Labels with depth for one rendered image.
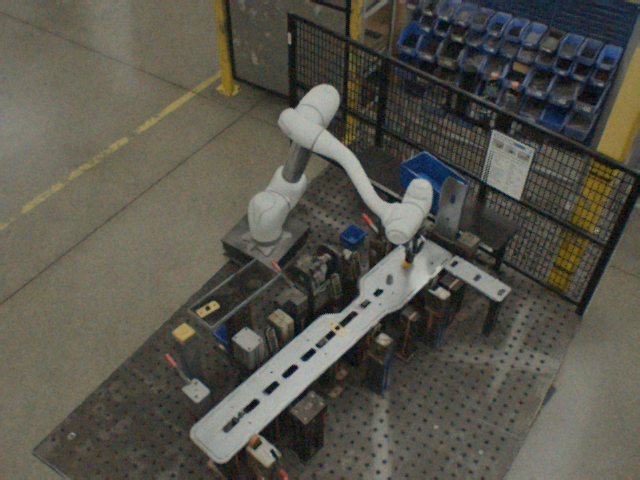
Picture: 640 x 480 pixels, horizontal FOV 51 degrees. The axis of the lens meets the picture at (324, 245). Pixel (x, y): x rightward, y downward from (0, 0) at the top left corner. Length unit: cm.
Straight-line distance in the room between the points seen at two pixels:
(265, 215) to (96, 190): 215
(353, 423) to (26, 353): 209
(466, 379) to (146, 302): 207
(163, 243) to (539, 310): 244
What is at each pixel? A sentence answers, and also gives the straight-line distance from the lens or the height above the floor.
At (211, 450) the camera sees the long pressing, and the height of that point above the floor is 100.
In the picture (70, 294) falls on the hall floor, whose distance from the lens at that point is 439.
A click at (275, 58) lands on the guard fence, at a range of 533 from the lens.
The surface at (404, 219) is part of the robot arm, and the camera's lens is 255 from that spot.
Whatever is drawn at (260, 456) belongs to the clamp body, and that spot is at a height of 106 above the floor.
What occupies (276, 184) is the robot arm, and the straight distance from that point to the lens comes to 322.
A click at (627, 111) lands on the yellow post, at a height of 175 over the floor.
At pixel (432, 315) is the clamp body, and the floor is 90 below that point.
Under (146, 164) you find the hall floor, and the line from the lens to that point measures 518.
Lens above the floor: 318
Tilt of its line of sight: 46 degrees down
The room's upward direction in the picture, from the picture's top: 1 degrees clockwise
